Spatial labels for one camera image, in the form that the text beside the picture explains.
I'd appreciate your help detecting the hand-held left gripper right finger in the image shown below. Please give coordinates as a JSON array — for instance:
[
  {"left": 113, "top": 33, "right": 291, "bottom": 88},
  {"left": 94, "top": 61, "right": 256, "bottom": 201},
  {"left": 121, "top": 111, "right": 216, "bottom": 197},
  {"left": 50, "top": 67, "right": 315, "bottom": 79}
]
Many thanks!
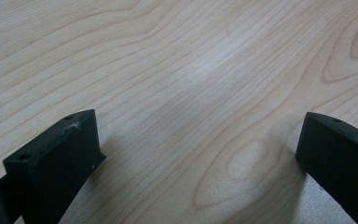
[{"left": 295, "top": 111, "right": 358, "bottom": 224}]

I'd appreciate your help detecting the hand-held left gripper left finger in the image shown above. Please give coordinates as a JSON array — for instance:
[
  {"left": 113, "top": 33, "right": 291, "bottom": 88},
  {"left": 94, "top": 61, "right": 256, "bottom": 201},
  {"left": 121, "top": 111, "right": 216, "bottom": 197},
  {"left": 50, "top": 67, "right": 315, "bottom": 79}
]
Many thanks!
[{"left": 0, "top": 108, "right": 107, "bottom": 224}]

